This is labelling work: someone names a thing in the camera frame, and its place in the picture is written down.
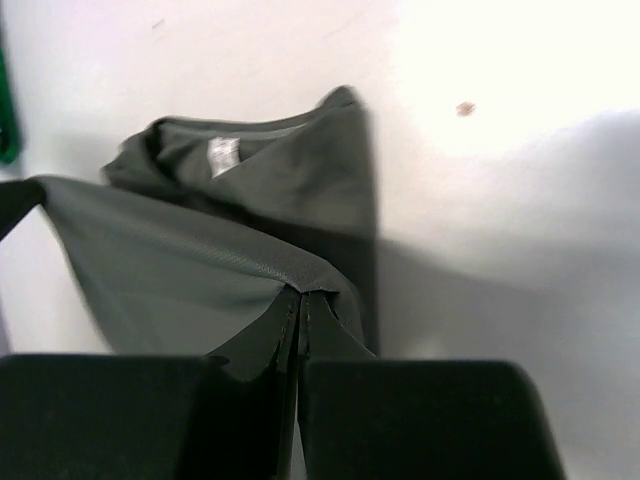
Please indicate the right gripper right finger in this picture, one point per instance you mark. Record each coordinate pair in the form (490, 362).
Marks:
(361, 417)

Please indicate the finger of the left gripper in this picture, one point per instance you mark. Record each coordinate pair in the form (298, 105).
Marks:
(17, 199)

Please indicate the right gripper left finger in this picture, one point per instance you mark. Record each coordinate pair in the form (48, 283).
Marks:
(224, 415)

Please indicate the dark grey t-shirt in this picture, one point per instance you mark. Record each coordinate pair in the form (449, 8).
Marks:
(199, 225)

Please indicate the folded green t-shirt underneath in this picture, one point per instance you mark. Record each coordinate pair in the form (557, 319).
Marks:
(10, 134)

